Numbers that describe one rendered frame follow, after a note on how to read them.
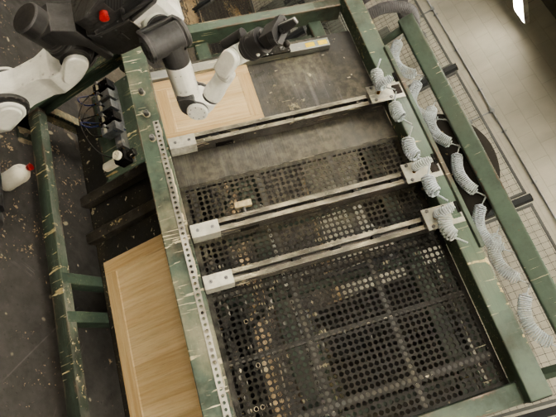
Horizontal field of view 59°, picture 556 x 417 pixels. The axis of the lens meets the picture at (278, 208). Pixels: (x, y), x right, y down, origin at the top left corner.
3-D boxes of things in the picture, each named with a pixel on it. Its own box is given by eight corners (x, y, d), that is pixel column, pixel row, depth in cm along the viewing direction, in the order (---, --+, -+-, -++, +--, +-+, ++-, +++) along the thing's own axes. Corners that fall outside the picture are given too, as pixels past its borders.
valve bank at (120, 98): (69, 86, 240) (106, 61, 233) (91, 98, 253) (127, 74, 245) (84, 174, 222) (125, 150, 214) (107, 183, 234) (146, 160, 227)
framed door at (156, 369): (106, 263, 258) (103, 262, 256) (189, 221, 241) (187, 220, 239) (138, 445, 225) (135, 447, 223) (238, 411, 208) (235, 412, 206)
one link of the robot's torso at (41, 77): (-21, 113, 185) (69, 50, 170) (-24, 77, 191) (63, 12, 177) (16, 128, 198) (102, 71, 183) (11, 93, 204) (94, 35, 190)
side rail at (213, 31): (144, 48, 266) (140, 33, 256) (334, 11, 285) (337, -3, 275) (146, 56, 264) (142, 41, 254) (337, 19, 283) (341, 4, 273)
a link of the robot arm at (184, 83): (179, 122, 183) (161, 75, 165) (182, 98, 191) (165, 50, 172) (209, 120, 182) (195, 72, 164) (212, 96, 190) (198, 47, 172)
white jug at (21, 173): (-6, 172, 251) (21, 155, 245) (11, 177, 260) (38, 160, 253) (-4, 189, 247) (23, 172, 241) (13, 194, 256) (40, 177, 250)
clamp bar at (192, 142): (168, 142, 237) (160, 114, 215) (394, 92, 257) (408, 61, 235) (173, 160, 233) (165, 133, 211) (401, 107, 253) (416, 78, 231)
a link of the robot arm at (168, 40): (164, 77, 164) (151, 42, 153) (152, 64, 169) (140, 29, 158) (194, 62, 167) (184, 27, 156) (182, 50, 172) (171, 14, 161)
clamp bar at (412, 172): (189, 227, 220) (183, 206, 199) (429, 166, 240) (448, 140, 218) (194, 247, 217) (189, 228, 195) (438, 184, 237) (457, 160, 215)
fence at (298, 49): (150, 77, 252) (150, 72, 248) (326, 42, 268) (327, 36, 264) (153, 84, 250) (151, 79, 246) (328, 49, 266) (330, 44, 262)
